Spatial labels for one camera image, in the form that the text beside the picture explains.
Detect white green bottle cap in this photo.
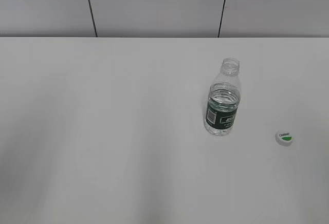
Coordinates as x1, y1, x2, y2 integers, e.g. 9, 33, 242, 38
275, 130, 295, 147

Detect clear cestbon water bottle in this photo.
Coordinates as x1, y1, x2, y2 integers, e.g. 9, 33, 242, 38
204, 58, 241, 136

